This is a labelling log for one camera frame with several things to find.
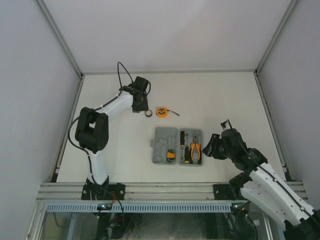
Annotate orange tape measure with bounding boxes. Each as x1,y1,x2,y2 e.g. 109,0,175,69
156,107,180,118

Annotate black electrical tape roll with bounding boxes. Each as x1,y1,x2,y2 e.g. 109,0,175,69
144,109,153,118

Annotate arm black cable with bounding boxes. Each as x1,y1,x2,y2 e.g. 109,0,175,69
67,61,152,181
219,119,320,226

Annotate blue slotted cable duct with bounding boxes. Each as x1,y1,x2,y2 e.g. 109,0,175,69
46,202,232,213

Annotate grey plastic tool case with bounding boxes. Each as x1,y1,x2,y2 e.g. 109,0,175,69
151,127,204,167

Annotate orange black handled pliers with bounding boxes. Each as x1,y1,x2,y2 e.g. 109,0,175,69
190,134,202,165

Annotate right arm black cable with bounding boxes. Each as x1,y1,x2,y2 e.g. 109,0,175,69
219,119,320,226

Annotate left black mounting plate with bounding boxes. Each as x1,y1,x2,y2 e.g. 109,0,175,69
81,183,126,201

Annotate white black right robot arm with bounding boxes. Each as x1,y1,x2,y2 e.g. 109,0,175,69
202,128,320,240

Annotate flathead screwdriver black yellow handle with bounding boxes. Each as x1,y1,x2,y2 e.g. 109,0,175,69
184,132,190,164

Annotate phillips screwdriver black yellow handle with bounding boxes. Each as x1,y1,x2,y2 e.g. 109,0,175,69
180,130,185,149

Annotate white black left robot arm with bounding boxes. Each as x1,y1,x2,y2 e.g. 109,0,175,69
74,76,151,200

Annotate black mounting plate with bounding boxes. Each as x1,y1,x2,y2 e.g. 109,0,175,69
213,184,242,201
81,183,126,201

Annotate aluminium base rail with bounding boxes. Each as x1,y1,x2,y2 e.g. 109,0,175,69
36,182,224,203

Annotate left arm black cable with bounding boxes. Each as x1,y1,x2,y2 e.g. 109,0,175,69
67,61,152,181

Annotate hex key set orange holder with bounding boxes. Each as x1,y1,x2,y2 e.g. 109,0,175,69
166,148,176,163

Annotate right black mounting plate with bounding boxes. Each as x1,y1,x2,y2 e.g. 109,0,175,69
213,184,242,201

